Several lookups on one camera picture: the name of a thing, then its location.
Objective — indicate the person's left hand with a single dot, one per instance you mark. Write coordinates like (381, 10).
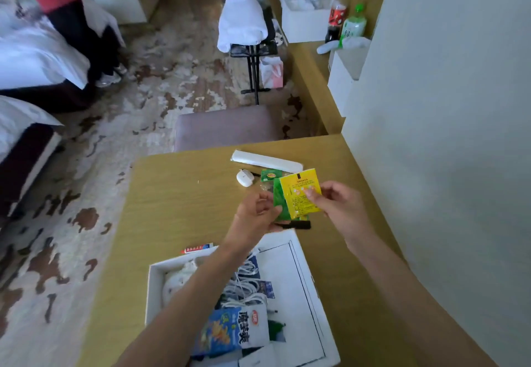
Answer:
(249, 221)

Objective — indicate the person's right hand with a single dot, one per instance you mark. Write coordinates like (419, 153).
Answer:
(346, 213)

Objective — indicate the person's right thumb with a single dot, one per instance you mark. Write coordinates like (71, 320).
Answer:
(314, 199)

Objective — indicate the person's left thumb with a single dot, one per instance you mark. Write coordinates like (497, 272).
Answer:
(271, 210)

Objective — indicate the green sachet packet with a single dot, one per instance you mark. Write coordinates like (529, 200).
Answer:
(278, 201)

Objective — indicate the yellow sachet packet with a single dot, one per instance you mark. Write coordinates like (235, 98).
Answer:
(299, 196)

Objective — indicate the person's left forearm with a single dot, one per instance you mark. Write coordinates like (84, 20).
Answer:
(182, 313)

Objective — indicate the person's right forearm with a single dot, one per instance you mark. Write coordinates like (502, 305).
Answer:
(406, 304)

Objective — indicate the black pen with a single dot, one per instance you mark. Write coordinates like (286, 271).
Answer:
(299, 225)

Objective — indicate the small green yellow sachet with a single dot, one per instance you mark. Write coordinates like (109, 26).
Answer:
(269, 175)

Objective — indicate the white oval device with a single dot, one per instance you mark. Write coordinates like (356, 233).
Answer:
(244, 178)

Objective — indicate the long white wrapped packet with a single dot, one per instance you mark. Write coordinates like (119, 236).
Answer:
(265, 161)

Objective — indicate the red white small packet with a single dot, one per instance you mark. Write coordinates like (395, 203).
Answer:
(197, 248)

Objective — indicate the white cardboard box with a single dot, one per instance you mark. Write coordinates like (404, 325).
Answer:
(298, 296)

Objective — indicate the mauve upholstered stool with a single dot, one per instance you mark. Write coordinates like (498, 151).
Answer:
(226, 128)

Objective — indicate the white plastic bag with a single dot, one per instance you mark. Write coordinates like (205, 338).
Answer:
(177, 280)

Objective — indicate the dark green item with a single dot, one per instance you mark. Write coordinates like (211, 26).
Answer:
(275, 329)

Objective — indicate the white square bin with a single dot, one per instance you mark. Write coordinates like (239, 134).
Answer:
(342, 82)

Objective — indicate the long wooden desk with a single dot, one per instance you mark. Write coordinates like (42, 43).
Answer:
(309, 76)

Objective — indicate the blue white snack packet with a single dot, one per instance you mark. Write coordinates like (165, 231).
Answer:
(232, 329)

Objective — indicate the pink white paper bag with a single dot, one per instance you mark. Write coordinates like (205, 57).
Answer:
(271, 73)

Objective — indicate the black folding luggage rack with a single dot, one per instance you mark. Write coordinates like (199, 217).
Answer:
(254, 53)

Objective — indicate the white open box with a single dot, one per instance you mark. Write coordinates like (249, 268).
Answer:
(305, 24)

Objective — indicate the green drink bottle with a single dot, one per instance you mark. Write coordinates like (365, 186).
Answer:
(353, 26)

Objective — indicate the cola bottle red label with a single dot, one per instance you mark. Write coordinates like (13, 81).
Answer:
(337, 16)

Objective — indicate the white folded towel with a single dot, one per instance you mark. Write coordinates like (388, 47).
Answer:
(241, 20)

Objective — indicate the bed with white duvet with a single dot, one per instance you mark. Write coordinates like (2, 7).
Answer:
(18, 143)
(33, 56)

